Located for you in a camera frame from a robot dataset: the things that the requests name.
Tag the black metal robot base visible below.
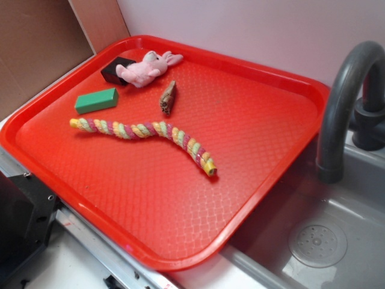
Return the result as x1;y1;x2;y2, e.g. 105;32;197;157
1;173;58;282

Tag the green rectangular block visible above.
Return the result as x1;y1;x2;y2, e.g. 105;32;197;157
75;88;119;114

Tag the black rectangular block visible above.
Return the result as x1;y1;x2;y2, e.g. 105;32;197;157
100;57;136;85

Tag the red plastic tray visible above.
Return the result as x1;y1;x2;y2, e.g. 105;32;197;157
1;36;329;272

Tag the brown wooden wedge piece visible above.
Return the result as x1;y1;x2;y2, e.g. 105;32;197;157
159;80;177;116

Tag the pink plush bunny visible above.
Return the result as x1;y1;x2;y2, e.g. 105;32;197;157
115;51;183;88

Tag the grey plastic sink basin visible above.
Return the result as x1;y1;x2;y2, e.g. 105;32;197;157
222;141;384;288

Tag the round grey sink drain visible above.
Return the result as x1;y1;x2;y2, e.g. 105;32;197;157
288;219;348;269

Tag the brown cardboard panel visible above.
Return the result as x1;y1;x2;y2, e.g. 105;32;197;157
1;1;129;119

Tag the grey curved sink faucet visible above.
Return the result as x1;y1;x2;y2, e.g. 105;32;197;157
316;41;384;184

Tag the pastel twisted rope toy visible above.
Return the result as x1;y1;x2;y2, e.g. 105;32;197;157
69;118;217;177

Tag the dark grey faucet handle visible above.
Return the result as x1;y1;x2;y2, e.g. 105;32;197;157
353;72;384;151

